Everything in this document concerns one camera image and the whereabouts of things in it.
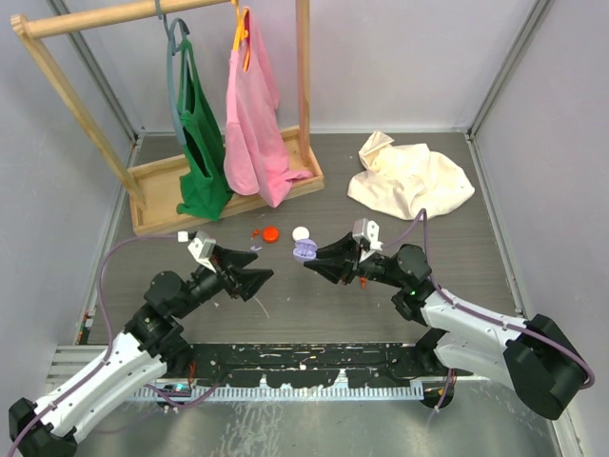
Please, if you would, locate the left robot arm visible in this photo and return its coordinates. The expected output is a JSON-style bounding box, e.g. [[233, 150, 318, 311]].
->
[[8, 241, 273, 456]]

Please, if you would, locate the cream satin cloth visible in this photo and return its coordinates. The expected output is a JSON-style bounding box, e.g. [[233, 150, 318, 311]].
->
[[347, 130, 475, 220]]

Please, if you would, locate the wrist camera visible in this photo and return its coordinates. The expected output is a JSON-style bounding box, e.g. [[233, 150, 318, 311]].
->
[[187, 231, 216, 269], [352, 218, 383, 251]]

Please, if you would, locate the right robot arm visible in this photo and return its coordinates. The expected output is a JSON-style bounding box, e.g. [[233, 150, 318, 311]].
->
[[304, 234, 594, 420]]

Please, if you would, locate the grey blue hanger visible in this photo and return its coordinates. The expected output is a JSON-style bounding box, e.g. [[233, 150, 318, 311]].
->
[[154, 0, 189, 146]]

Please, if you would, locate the white earbud case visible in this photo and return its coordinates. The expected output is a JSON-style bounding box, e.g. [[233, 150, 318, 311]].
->
[[291, 226, 310, 242]]

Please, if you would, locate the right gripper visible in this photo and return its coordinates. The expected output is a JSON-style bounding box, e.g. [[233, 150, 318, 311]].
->
[[304, 230, 406, 288]]

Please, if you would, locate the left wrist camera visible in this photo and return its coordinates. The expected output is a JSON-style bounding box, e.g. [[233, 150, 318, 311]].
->
[[187, 231, 216, 269]]

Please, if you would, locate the pink t-shirt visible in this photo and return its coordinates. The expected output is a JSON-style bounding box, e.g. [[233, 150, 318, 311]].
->
[[224, 9, 312, 208]]

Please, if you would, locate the wooden clothes rack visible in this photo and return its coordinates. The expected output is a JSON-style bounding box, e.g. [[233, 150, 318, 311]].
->
[[10, 1, 324, 235]]

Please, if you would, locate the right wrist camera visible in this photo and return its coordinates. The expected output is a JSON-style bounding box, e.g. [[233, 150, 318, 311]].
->
[[352, 218, 383, 251]]

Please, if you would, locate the lilac earbud case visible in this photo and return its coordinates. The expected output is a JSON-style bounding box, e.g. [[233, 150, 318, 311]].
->
[[292, 239, 318, 262]]

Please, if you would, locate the orange yellow hanger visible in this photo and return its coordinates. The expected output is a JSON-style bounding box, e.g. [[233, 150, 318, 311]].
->
[[230, 0, 251, 70]]

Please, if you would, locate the slotted cable duct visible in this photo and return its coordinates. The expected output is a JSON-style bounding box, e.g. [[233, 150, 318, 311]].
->
[[89, 380, 424, 402]]

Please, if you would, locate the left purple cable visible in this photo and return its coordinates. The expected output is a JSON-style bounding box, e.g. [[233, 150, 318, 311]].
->
[[7, 230, 191, 453]]

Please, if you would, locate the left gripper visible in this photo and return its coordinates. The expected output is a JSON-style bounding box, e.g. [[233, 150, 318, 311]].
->
[[174, 245, 272, 318]]

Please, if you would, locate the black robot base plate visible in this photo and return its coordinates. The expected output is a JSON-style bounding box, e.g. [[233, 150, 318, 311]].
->
[[167, 343, 456, 407]]

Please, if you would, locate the green t-shirt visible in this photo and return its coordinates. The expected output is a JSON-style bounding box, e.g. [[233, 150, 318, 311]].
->
[[176, 39, 233, 221]]

